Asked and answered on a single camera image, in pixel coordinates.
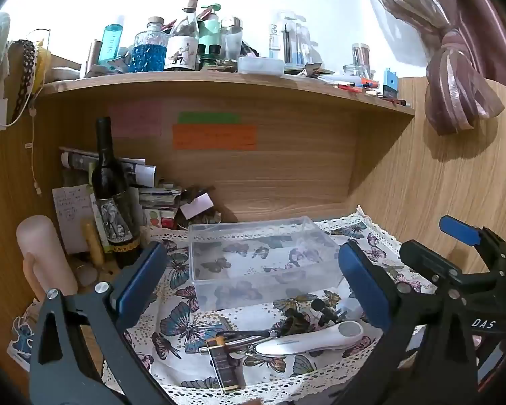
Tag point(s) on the butterfly print lace cloth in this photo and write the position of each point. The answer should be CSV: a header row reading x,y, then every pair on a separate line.
x,y
189,329

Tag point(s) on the mint green pump bottle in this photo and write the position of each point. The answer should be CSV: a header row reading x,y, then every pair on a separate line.
x,y
211,29

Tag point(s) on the tall blue plastic bottle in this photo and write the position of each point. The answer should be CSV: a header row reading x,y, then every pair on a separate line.
x,y
111,42

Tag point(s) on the leopard print headband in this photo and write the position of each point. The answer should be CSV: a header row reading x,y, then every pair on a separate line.
x,y
25,76

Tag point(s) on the blue plastic block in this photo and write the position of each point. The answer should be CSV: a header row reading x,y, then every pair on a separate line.
x,y
390,83

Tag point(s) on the dark wine bottle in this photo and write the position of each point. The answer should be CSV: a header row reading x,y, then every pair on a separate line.
x,y
114,202

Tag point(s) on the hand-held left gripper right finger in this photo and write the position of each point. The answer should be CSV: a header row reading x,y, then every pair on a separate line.
x,y
362,282

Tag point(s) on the small pale paper card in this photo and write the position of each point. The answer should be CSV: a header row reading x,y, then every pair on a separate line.
x,y
196,206

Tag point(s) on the green sticky note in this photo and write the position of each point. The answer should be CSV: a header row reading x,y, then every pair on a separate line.
x,y
208,118

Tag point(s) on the orange sticky note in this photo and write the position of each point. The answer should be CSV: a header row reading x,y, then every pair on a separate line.
x,y
214,137

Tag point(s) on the clear plastic box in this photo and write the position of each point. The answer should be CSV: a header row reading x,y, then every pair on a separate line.
x,y
261,261

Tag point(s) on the blue cartoon sticker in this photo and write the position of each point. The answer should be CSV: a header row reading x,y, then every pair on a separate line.
x,y
22,337

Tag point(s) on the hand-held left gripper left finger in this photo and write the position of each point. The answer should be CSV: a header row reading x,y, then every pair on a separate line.
x,y
141,276

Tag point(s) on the pile of pens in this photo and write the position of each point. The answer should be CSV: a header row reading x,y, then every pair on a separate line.
x,y
362,88

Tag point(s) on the clear glass jar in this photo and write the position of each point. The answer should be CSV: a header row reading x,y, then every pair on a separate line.
x,y
231,40

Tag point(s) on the clear plastic packaging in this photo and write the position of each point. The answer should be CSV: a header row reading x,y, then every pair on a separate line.
x,y
289,38

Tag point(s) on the white handheld device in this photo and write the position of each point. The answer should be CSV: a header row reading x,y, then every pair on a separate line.
x,y
303,339

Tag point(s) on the pile of small cartons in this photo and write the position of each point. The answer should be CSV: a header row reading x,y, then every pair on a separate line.
x,y
160,204

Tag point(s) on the white flat plastic box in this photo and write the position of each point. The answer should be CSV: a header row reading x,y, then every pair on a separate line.
x,y
260,65

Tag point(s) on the pink sticky note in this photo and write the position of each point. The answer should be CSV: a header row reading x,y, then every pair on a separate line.
x,y
135,119

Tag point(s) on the yellow candle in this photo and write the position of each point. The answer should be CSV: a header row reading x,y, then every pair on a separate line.
x,y
92,244

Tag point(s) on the brown cardboard tube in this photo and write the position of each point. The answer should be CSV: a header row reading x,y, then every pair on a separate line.
x,y
94,57

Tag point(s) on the glass jar with brown sticks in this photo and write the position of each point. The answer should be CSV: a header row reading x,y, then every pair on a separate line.
x,y
359,61

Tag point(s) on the handwritten note paper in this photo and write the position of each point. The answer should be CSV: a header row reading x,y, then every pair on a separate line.
x,y
71,215

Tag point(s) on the clear labelled liquor bottle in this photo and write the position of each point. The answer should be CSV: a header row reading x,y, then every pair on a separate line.
x,y
181,46

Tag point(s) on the small black clip microphone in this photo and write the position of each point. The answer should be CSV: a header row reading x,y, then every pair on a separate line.
x,y
324,310

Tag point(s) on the mauve tied curtain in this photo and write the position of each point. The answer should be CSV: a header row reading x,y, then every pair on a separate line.
x,y
455,59

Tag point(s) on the stack of magazines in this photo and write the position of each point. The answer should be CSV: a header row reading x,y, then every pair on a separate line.
x,y
130,168

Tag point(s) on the small black rectangular case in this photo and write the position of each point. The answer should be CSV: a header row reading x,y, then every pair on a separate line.
x,y
224,365

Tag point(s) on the dark hair clip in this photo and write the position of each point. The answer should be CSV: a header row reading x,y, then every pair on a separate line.
x,y
295,322

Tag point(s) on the pink cylindrical bottle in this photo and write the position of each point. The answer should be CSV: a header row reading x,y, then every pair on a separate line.
x,y
42,253

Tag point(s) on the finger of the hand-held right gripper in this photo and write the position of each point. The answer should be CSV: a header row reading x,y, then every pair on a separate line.
x,y
459,228
428,259

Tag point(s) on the wooden shelf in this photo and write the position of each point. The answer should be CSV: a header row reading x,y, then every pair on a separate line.
x,y
236,82

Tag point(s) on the glass bottle with blue beads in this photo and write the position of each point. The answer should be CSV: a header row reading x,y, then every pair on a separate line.
x,y
148,52

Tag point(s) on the silver metal pen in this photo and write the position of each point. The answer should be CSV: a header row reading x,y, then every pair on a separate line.
x,y
236,341

